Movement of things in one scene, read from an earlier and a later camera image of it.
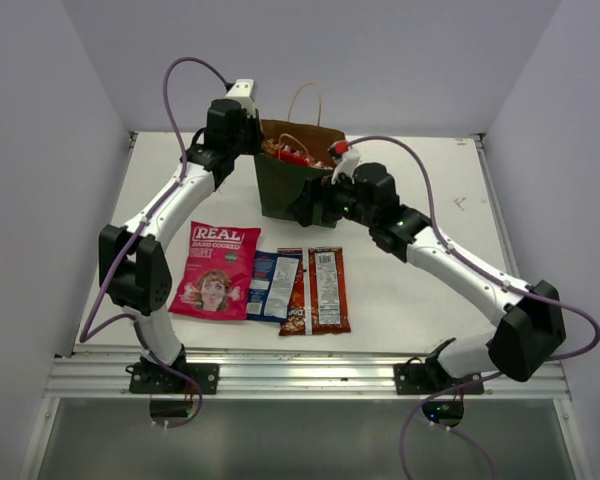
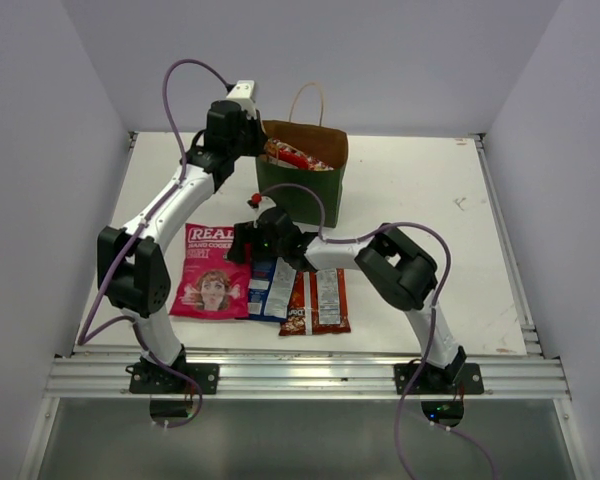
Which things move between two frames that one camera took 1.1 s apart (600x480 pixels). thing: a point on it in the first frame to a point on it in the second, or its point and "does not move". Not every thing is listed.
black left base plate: [152, 378] does not move
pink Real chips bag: [216, 273] does not move
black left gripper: [253, 133] does not move
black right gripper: [309, 201] to [243, 240]
